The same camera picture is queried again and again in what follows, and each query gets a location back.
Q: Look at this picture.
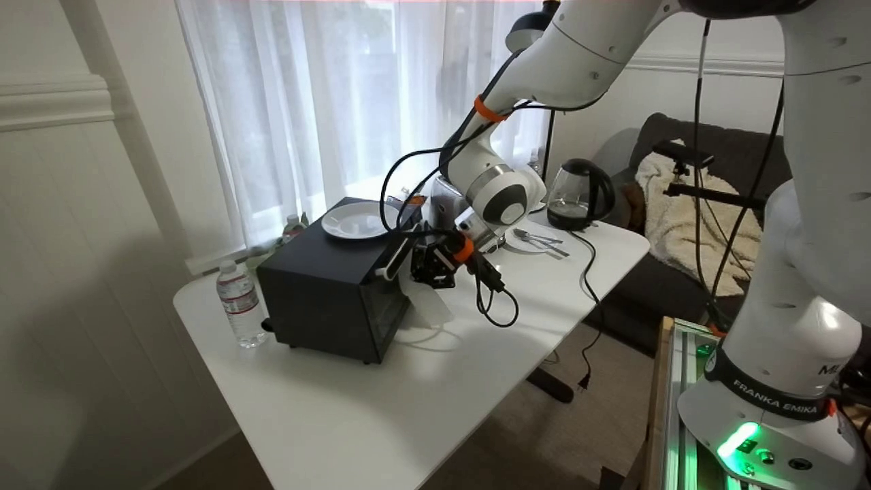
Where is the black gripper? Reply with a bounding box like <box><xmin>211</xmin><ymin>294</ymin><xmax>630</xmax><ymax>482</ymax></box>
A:
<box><xmin>408</xmin><ymin>231</ymin><xmax>471</xmax><ymax>291</ymax></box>

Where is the silver two-slot toaster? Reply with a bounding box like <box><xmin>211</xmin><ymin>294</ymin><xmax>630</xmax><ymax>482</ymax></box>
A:
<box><xmin>423</xmin><ymin>175</ymin><xmax>511</xmax><ymax>257</ymax></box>

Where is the large white plate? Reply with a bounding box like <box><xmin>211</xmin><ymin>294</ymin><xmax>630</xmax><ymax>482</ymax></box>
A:
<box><xmin>319</xmin><ymin>200</ymin><xmax>402</xmax><ymax>246</ymax></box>

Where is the black toaster oven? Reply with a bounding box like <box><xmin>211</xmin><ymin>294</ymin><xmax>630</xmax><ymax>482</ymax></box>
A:
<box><xmin>257</xmin><ymin>193</ymin><xmax>431</xmax><ymax>367</ymax></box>

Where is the small white plate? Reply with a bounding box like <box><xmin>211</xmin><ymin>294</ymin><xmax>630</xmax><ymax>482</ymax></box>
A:
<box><xmin>505</xmin><ymin>226</ymin><xmax>571</xmax><ymax>261</ymax></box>

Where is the silver fork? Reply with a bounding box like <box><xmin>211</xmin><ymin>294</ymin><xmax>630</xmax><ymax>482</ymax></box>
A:
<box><xmin>522</xmin><ymin>230</ymin><xmax>567</xmax><ymax>254</ymax></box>

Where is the black kettle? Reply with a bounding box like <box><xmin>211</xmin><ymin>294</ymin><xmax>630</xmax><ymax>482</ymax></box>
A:
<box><xmin>541</xmin><ymin>158</ymin><xmax>619</xmax><ymax>231</ymax></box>

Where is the black table foot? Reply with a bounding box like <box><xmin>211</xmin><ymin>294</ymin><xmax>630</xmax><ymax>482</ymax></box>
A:
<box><xmin>526</xmin><ymin>364</ymin><xmax>577</xmax><ymax>408</ymax></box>

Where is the clear plastic water bottle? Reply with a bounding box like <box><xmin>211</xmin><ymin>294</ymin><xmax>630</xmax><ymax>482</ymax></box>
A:
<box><xmin>216</xmin><ymin>258</ymin><xmax>273</xmax><ymax>352</ymax></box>

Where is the white sheer curtain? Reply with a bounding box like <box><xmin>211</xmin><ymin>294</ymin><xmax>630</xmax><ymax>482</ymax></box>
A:
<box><xmin>175</xmin><ymin>0</ymin><xmax>559</xmax><ymax>254</ymax></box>

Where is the black floor lamp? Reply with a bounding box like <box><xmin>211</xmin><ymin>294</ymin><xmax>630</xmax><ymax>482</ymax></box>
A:
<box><xmin>505</xmin><ymin>9</ymin><xmax>567</xmax><ymax>207</ymax></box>

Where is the beige blanket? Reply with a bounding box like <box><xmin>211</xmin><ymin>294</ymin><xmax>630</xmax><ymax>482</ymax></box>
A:
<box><xmin>631</xmin><ymin>151</ymin><xmax>770</xmax><ymax>299</ymax></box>

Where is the dark grey sofa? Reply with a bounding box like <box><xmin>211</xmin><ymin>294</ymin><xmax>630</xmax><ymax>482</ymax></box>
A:
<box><xmin>588</xmin><ymin>110</ymin><xmax>793</xmax><ymax>360</ymax></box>

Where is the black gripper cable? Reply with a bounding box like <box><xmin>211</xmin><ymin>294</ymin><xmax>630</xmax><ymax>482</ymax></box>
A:
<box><xmin>378</xmin><ymin>91</ymin><xmax>526</xmax><ymax>333</ymax></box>

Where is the black kettle power cable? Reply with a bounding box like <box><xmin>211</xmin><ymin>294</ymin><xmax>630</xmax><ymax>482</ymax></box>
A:
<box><xmin>567</xmin><ymin>226</ymin><xmax>607</xmax><ymax>392</ymax></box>

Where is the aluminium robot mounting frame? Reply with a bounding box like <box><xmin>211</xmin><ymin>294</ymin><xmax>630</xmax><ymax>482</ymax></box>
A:
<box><xmin>623</xmin><ymin>314</ymin><xmax>871</xmax><ymax>490</ymax></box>

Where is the black camera stand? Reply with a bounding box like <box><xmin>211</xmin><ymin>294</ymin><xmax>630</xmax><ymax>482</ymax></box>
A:
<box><xmin>652</xmin><ymin>134</ymin><xmax>777</xmax><ymax>222</ymax></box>

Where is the black hanging cable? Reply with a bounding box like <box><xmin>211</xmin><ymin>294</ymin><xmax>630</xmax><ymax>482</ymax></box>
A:
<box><xmin>688</xmin><ymin>13</ymin><xmax>730</xmax><ymax>307</ymax></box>
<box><xmin>710</xmin><ymin>79</ymin><xmax>789</xmax><ymax>298</ymax></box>

